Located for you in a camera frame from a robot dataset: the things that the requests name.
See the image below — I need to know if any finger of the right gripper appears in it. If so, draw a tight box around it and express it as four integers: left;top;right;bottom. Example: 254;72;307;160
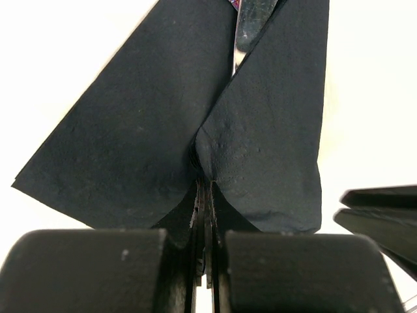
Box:
334;207;416;279
340;185;416;211

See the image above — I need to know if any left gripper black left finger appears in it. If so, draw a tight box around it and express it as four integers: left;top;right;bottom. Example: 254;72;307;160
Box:
1;184;199;312

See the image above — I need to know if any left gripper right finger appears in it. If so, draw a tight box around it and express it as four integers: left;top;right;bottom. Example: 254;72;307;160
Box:
207;184;403;312

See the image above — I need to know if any black paper napkin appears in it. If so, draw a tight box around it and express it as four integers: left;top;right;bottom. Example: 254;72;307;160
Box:
13;1;329;233

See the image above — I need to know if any iridescent fork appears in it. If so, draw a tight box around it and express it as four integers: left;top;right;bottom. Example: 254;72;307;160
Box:
228;0;240;10

